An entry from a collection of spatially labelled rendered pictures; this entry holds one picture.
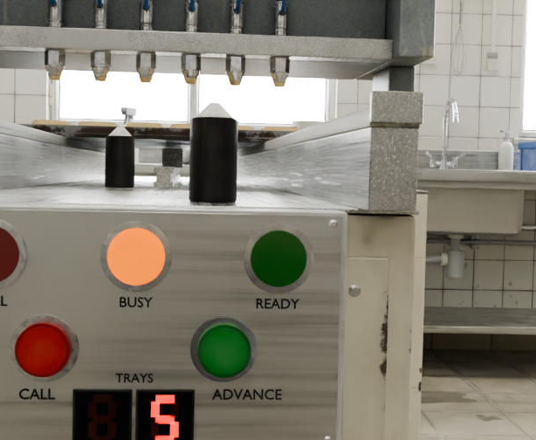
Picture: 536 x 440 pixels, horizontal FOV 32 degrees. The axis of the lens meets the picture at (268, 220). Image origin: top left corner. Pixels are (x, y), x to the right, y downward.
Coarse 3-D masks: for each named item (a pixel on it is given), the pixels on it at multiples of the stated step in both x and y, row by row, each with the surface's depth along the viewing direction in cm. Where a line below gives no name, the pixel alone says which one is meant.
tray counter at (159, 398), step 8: (160, 400) 52; (168, 400) 52; (152, 408) 52; (176, 408) 52; (152, 416) 52; (160, 416) 52; (168, 416) 52; (176, 416) 52; (152, 424) 52; (176, 424) 52; (152, 432) 52; (176, 432) 52
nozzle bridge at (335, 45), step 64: (0, 0) 129; (64, 0) 129; (128, 0) 130; (256, 0) 132; (320, 0) 132; (384, 0) 133; (0, 64) 146; (128, 64) 142; (256, 64) 138; (320, 64) 136; (384, 64) 135
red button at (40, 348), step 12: (36, 324) 51; (48, 324) 51; (24, 336) 51; (36, 336) 51; (48, 336) 51; (60, 336) 51; (24, 348) 51; (36, 348) 51; (48, 348) 51; (60, 348) 51; (24, 360) 51; (36, 360) 51; (48, 360) 51; (60, 360) 51; (36, 372) 51; (48, 372) 51
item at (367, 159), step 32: (384, 96) 52; (416, 96) 52; (320, 128) 72; (352, 128) 58; (384, 128) 53; (416, 128) 53; (256, 160) 139; (288, 160) 95; (320, 160) 72; (352, 160) 58; (384, 160) 53; (416, 160) 53; (288, 192) 95; (320, 192) 72; (352, 192) 58; (384, 192) 53
